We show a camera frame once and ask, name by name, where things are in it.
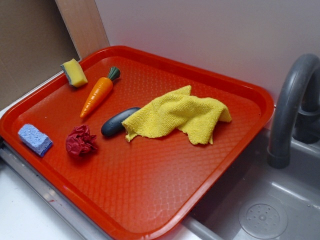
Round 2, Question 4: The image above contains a blue sponge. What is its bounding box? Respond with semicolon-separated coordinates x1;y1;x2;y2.
18;124;53;157

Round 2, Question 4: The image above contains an orange plastic carrot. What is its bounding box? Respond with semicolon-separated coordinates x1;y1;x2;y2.
80;66;121;118

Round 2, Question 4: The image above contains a red plastic tray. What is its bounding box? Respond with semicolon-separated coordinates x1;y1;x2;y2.
0;46;274;240

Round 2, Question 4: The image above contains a crumpled red paper ball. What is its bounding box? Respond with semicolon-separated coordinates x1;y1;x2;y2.
65;125;98;158

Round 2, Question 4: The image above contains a grey plastic sink basin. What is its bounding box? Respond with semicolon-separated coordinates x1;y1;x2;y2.
183;130;320;240

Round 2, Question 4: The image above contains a yellow microfiber cloth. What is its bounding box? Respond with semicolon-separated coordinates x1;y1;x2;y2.
122;85;232;145

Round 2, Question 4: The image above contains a brown cardboard panel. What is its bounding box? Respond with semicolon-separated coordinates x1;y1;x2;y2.
0;0;109;109

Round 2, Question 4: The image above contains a dark green plastic pickle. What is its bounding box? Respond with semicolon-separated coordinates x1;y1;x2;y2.
101;107;141;137

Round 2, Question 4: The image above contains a grey plastic faucet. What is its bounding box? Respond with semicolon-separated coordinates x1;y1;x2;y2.
267;53;320;169

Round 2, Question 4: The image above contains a yellow green sponge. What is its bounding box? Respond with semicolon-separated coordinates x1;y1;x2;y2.
60;58;88;88

